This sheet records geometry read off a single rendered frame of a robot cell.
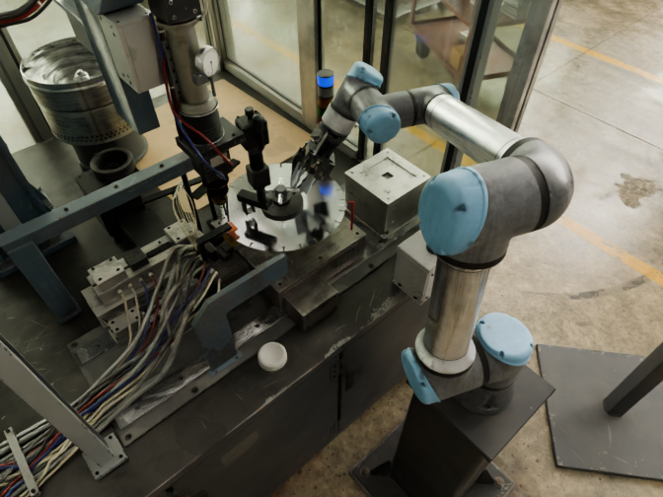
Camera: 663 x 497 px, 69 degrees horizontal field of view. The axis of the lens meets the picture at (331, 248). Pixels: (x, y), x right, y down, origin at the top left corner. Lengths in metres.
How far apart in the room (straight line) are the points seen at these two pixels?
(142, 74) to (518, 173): 0.65
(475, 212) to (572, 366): 1.64
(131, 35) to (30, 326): 0.84
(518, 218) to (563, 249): 1.97
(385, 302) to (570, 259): 1.49
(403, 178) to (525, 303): 1.14
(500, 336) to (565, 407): 1.14
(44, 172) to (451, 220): 1.53
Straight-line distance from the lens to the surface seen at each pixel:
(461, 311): 0.83
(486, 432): 1.19
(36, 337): 1.45
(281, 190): 1.22
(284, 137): 1.82
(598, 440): 2.14
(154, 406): 1.22
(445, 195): 0.67
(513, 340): 1.04
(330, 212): 1.23
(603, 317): 2.48
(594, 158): 3.34
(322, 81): 1.35
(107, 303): 1.34
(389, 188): 1.39
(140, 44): 0.94
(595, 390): 2.23
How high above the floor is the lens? 1.82
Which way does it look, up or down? 49 degrees down
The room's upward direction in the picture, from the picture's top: straight up
